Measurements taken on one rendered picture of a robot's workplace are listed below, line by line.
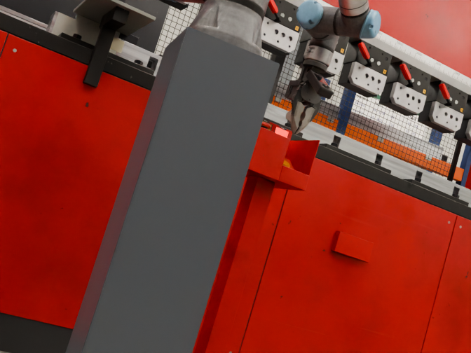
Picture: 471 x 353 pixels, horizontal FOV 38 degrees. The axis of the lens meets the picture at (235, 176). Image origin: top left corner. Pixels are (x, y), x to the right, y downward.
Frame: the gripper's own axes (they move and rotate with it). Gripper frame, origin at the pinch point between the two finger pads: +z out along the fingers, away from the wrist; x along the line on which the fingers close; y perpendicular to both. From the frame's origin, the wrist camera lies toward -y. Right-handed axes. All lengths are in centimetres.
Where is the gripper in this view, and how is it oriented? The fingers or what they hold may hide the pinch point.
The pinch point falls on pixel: (296, 129)
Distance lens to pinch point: 197.1
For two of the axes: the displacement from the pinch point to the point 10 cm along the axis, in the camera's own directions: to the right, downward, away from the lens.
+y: -4.5, -1.2, 8.9
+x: -8.3, -3.1, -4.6
